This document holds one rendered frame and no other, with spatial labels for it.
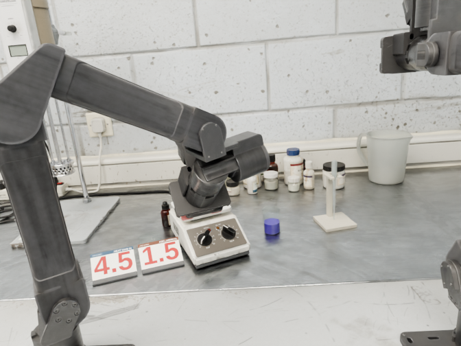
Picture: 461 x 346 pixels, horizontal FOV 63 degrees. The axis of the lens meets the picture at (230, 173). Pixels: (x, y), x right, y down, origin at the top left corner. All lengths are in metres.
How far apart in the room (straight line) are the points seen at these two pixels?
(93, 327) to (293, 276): 0.38
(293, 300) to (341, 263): 0.16
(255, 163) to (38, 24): 0.68
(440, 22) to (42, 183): 0.60
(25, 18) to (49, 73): 0.57
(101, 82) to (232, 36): 0.84
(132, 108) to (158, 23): 0.83
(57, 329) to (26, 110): 0.29
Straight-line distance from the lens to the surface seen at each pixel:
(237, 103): 1.31
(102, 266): 0.87
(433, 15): 0.69
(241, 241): 0.84
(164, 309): 0.73
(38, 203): 0.53
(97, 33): 1.38
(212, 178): 0.58
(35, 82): 0.49
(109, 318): 0.75
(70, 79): 0.50
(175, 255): 0.86
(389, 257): 0.87
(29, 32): 1.05
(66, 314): 0.58
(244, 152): 0.61
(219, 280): 0.78
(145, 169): 1.36
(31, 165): 0.51
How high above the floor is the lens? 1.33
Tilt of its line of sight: 18 degrees down
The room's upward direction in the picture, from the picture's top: 5 degrees counter-clockwise
